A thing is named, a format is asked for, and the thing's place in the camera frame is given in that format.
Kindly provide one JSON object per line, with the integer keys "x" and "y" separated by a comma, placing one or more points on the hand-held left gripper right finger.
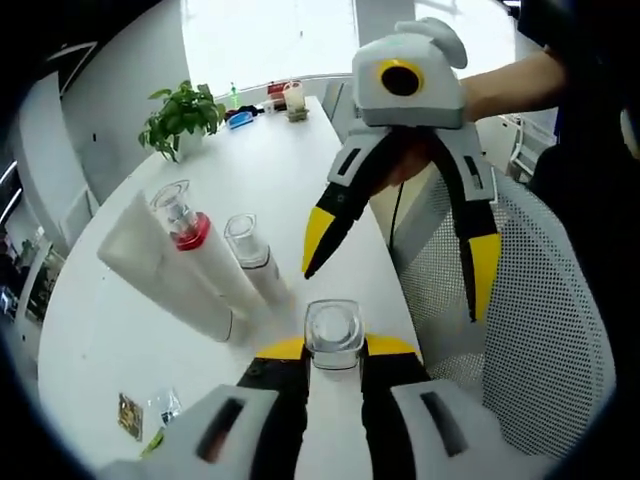
{"x": 395, "y": 425}

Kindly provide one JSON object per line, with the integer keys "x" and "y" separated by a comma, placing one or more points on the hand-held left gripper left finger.
{"x": 270, "y": 425}

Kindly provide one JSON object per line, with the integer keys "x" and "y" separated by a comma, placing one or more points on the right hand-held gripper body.
{"x": 430, "y": 95}

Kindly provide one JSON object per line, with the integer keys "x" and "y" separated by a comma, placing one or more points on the white skincare bottle clear cap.
{"x": 265, "y": 270}
{"x": 332, "y": 400}

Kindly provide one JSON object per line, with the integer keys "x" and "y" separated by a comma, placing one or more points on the clear blue skincare sachet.
{"x": 165, "y": 407}

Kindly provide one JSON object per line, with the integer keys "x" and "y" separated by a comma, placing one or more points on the green black skincare packet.
{"x": 152, "y": 442}

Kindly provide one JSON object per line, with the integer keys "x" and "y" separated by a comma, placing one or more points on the brown skincare sachet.
{"x": 130, "y": 415}

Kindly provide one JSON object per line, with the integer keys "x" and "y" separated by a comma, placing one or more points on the red collar skincare bottle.
{"x": 220, "y": 270}

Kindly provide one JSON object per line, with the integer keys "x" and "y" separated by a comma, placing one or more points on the white skincare tube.
{"x": 165, "y": 280}

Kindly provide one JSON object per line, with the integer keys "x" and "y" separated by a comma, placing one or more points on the green bottle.
{"x": 232, "y": 95}

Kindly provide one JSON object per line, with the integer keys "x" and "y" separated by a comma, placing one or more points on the person's right hand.
{"x": 410, "y": 160}

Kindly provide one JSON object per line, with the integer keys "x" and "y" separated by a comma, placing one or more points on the grey mesh office chair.
{"x": 540, "y": 325}

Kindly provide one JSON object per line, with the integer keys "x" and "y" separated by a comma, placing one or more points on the red box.
{"x": 276, "y": 90}

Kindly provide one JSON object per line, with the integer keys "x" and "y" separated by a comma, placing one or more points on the blue box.
{"x": 240, "y": 120}

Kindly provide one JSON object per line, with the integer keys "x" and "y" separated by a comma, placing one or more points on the large window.
{"x": 300, "y": 40}

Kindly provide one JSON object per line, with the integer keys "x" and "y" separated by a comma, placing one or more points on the person's black shirt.
{"x": 590, "y": 100}

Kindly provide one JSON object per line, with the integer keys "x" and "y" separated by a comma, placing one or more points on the green potted plant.
{"x": 182, "y": 115}

